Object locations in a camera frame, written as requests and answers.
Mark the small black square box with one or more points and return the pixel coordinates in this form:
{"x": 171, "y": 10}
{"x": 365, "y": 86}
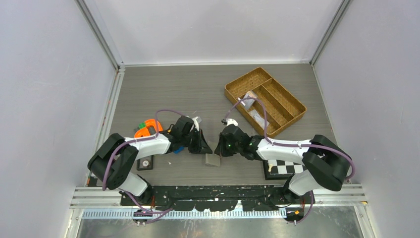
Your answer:
{"x": 146, "y": 163}

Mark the credit card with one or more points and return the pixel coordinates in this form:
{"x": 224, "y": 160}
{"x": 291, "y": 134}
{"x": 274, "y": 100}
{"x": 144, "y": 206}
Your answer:
{"x": 247, "y": 100}

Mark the black white chessboard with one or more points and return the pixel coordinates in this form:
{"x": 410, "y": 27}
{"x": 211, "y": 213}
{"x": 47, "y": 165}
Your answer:
{"x": 281, "y": 169}

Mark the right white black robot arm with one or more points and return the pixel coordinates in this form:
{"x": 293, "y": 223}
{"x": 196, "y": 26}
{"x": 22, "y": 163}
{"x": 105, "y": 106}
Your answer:
{"x": 327, "y": 166}

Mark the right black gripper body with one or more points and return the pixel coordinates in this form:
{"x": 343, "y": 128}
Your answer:
{"x": 229, "y": 150}

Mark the blue yellow toy car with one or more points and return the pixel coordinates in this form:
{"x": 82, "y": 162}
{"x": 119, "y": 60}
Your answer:
{"x": 179, "y": 150}

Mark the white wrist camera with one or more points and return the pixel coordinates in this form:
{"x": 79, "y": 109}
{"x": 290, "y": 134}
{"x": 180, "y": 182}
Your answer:
{"x": 196, "y": 121}
{"x": 229, "y": 121}

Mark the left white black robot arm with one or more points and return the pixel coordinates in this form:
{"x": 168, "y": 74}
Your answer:
{"x": 113, "y": 161}

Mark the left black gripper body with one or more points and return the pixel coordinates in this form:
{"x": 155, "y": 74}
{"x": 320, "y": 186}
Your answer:
{"x": 193, "y": 147}

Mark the woven wicker divided tray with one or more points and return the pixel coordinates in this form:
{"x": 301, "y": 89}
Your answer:
{"x": 282, "y": 108}

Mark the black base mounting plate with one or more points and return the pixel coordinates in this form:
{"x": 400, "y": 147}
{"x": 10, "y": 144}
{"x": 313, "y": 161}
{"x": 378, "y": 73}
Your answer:
{"x": 216, "y": 198}

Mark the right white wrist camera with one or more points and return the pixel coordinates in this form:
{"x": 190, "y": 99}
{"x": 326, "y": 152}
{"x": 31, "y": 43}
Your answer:
{"x": 229, "y": 121}

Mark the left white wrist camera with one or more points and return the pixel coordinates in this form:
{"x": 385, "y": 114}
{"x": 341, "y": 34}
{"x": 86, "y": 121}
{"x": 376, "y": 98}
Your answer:
{"x": 196, "y": 121}

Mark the orange tape dispenser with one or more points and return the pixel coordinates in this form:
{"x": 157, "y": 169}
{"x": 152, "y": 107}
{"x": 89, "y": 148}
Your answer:
{"x": 152, "y": 127}

